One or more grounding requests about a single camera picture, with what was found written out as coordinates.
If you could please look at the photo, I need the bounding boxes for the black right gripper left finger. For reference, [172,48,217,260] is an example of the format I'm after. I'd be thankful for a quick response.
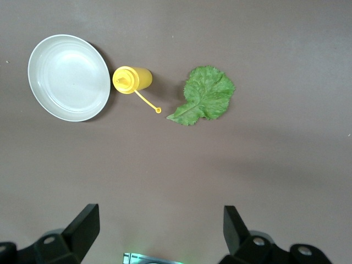
[0,203,100,264]

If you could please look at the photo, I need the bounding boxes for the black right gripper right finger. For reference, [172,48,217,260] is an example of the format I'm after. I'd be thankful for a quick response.
[218,205,333,264]

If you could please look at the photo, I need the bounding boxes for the green lettuce leaf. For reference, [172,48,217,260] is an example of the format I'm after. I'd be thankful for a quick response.
[166,65,236,127]

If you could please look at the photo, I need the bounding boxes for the yellow squeeze bottle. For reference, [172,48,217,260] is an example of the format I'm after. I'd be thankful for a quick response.
[112,65,162,114]

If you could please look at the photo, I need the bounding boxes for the beige round plate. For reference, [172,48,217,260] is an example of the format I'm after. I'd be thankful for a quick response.
[27,34,112,123]

